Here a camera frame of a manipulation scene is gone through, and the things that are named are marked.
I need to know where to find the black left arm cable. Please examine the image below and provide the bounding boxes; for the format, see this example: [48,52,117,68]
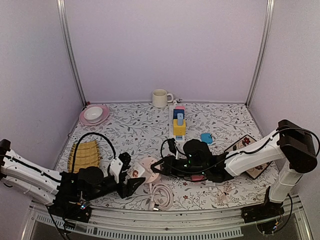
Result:
[71,131,117,173]

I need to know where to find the pink plate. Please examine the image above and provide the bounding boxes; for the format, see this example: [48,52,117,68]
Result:
[79,104,110,127]

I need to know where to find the aluminium corner post left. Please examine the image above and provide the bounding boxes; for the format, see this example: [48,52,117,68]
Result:
[56,0,87,107]

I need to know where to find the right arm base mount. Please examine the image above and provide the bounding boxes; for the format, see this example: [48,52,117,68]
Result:
[241,186,285,223]

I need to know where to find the white tiger cube socket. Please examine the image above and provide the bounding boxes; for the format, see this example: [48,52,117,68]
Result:
[127,162,146,178]

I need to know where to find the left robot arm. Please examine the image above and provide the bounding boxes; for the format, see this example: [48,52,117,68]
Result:
[0,139,146,217]

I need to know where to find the white coiled cable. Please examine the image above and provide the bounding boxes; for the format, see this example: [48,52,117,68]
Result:
[146,182,174,211]

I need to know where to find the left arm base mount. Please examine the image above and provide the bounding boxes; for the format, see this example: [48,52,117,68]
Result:
[48,201,92,223]

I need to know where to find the pink plug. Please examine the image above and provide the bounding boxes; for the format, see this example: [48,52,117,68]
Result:
[174,105,185,111]
[191,175,204,182]

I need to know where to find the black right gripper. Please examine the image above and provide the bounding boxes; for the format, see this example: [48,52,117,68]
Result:
[152,154,207,178]

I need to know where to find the floral coaster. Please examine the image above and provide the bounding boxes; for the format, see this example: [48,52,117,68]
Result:
[224,134,271,180]

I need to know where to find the thin white bundled cable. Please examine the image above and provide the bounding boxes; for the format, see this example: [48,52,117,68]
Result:
[211,183,241,206]

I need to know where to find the pink round socket base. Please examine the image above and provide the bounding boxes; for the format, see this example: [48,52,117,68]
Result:
[138,157,161,184]

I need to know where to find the aluminium corner post right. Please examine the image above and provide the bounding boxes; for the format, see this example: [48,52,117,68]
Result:
[245,0,275,108]

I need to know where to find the dark blue plug adapter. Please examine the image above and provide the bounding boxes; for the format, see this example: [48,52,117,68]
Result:
[173,108,185,119]

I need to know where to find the aluminium corner post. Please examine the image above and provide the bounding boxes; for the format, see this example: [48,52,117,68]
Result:
[56,0,87,107]
[245,0,275,108]

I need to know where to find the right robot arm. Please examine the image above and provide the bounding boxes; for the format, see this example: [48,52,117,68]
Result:
[150,119,320,218]

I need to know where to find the small white usb charger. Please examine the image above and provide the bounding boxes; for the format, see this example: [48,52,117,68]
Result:
[203,182,216,191]

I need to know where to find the yellow cube socket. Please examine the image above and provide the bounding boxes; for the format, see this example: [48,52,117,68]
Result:
[173,119,186,136]

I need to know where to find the light blue charger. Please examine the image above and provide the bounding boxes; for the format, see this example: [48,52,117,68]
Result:
[177,112,184,126]

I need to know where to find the woven bamboo mat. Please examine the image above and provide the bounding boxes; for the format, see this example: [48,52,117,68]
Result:
[73,140,101,173]

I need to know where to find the front aluminium rail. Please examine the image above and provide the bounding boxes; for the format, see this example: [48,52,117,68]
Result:
[22,194,313,240]

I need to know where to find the white bowl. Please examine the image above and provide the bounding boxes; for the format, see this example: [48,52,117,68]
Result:
[83,106,103,124]

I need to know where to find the cream ceramic mug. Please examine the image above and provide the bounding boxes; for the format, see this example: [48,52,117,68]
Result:
[152,89,174,108]

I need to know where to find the white power strip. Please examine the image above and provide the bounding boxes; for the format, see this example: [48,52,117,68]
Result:
[169,105,186,144]

